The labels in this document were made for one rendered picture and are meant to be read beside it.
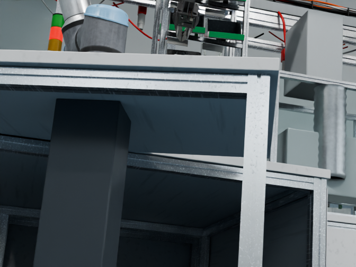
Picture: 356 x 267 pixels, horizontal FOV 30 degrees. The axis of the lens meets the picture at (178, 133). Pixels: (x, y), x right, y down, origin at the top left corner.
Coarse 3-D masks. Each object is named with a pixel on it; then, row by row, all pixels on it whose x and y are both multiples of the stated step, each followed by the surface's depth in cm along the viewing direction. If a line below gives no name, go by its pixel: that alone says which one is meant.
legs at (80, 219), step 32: (192, 96) 141; (224, 96) 139; (256, 96) 136; (64, 128) 159; (96, 128) 158; (128, 128) 171; (256, 128) 134; (64, 160) 157; (96, 160) 156; (256, 160) 132; (64, 192) 155; (96, 192) 154; (256, 192) 129; (64, 224) 152; (96, 224) 152; (256, 224) 128; (64, 256) 150; (96, 256) 149; (256, 256) 126
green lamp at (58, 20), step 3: (54, 15) 249; (57, 15) 249; (60, 15) 249; (54, 18) 249; (57, 18) 249; (60, 18) 249; (63, 18) 250; (51, 21) 250; (54, 21) 249; (57, 21) 248; (60, 21) 249; (63, 21) 250; (51, 24) 249; (54, 24) 248; (57, 24) 248; (60, 24) 248; (63, 24) 249; (60, 27) 248
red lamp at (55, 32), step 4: (52, 28) 248; (56, 28) 247; (60, 28) 248; (52, 32) 247; (56, 32) 247; (60, 32) 248; (52, 36) 247; (56, 36) 247; (60, 36) 248; (60, 40) 248
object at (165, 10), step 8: (160, 0) 273; (168, 0) 255; (248, 0) 263; (160, 8) 272; (248, 8) 262; (232, 16) 279; (248, 16) 261; (248, 24) 260; (160, 32) 252; (152, 40) 269; (160, 40) 249; (232, 40) 276; (152, 48) 266; (160, 48) 249; (232, 48) 275; (232, 56) 274
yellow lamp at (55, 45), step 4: (52, 40) 246; (56, 40) 246; (48, 44) 247; (52, 44) 246; (56, 44) 246; (60, 44) 247; (48, 48) 246; (52, 48) 245; (56, 48) 246; (60, 48) 247
